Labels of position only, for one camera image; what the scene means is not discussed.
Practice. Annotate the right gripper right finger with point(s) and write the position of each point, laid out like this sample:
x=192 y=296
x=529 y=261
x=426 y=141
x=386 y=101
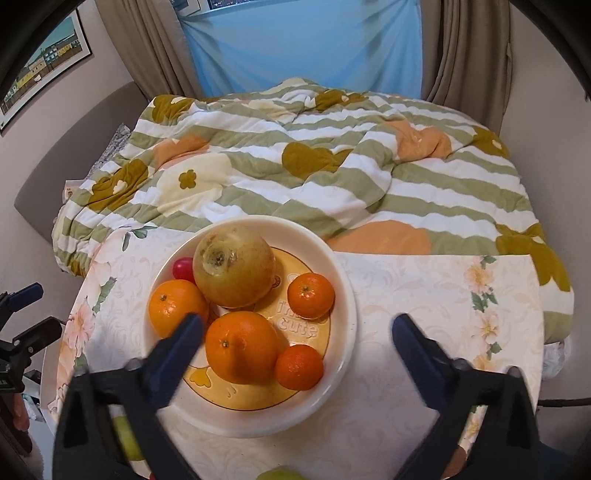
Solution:
x=507 y=445

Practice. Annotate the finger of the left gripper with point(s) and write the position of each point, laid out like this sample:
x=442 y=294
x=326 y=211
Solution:
x=11 y=303
x=34 y=340

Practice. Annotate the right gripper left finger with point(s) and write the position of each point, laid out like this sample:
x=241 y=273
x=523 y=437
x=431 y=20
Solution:
x=86 y=445

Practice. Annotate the large green apple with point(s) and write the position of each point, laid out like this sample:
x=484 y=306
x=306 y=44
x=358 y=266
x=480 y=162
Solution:
x=126 y=438

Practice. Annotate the small green apple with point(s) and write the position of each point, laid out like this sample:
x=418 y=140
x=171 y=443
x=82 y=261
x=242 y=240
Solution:
x=281 y=473

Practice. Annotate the person left hand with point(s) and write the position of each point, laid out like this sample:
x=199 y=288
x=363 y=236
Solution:
x=20 y=416

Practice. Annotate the grey headboard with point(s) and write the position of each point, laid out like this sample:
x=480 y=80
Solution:
x=71 y=157

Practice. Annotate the white fruit bowl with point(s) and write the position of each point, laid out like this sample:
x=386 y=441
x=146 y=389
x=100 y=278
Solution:
x=278 y=324

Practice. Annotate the floral white tablecloth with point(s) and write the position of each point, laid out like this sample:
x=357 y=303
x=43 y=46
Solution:
x=487 y=311

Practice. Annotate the orange left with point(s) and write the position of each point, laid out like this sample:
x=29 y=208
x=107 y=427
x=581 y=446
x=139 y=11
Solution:
x=171 y=301

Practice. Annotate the red cherry tomato in bowl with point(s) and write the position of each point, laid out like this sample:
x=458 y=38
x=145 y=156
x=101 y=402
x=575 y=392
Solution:
x=182 y=269

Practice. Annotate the large orange front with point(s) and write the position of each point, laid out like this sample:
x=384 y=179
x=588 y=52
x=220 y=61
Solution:
x=242 y=347

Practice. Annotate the small mandarin front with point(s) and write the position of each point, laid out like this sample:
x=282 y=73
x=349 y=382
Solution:
x=299 y=368

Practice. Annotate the small mandarin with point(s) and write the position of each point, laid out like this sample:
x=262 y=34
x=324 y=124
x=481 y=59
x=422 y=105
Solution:
x=299 y=368
x=310 y=296

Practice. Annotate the yellow-brown pear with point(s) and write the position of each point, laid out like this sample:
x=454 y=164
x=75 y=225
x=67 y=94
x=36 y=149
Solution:
x=233 y=266

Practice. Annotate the small mandarin back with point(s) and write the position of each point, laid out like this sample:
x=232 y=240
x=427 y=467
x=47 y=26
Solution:
x=310 y=296

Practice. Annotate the striped floral quilt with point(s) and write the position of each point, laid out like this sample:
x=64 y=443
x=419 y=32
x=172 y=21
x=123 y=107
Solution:
x=367 y=172

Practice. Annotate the beige curtain left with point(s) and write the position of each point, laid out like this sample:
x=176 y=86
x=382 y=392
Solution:
x=148 y=37

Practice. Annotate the beige curtain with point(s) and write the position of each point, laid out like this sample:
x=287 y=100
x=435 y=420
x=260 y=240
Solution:
x=148 y=37
x=467 y=57

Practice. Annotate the beige curtain right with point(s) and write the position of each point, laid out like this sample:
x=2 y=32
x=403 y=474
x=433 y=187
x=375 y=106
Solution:
x=467 y=57

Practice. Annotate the blue window cloth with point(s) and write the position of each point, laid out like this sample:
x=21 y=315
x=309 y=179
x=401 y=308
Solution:
x=351 y=45

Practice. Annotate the framed wall picture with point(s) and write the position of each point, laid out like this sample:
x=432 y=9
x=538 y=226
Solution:
x=65 y=47

